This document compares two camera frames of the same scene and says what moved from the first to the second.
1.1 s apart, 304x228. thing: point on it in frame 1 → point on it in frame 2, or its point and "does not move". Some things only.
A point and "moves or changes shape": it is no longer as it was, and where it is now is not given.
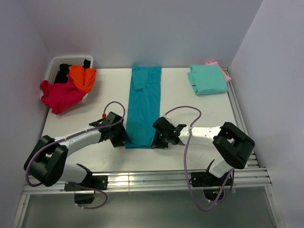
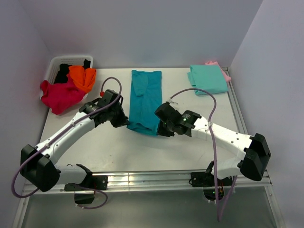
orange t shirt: [84, 78] does not move
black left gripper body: [118, 135] → [117, 117]
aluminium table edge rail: [158, 180] does not move
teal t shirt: [144, 109] moves or changes shape
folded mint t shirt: [207, 79] does not move
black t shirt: [63, 72] does not move
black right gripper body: [161, 140] → [166, 128]
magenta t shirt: [60, 97] does not move
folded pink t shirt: [227, 78] does not move
